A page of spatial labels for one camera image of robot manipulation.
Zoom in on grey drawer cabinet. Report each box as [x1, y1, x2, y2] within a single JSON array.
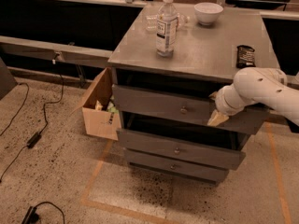
[[109, 5, 278, 183]]

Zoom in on crumpled items in box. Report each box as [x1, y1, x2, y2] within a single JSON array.
[[94, 97, 119, 114]]

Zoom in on black power adapter with cable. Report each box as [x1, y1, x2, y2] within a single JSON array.
[[0, 71, 64, 182]]

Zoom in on black plug with cable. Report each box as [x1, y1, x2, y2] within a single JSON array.
[[21, 201, 65, 224]]

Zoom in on grey top drawer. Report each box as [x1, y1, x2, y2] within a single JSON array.
[[112, 85, 269, 134]]

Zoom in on grey bottom drawer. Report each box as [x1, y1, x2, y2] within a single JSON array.
[[124, 149, 229, 183]]

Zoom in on clear plastic cup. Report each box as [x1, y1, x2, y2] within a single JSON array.
[[146, 15, 157, 32]]

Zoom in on black snack bar packet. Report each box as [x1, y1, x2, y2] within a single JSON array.
[[236, 45, 255, 68]]

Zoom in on white ceramic bowl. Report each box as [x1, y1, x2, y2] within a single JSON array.
[[194, 2, 223, 25]]

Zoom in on cardboard box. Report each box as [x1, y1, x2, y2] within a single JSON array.
[[74, 68, 121, 140]]

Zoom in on grey middle drawer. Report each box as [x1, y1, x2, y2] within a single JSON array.
[[118, 129, 246, 170]]

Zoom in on grey drawer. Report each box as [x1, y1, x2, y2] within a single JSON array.
[[124, 149, 229, 183], [118, 129, 246, 170], [112, 85, 269, 134]]

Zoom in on clear plastic water bottle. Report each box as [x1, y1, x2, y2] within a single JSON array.
[[156, 0, 178, 57]]

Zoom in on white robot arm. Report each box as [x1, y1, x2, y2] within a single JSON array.
[[207, 67, 299, 126]]

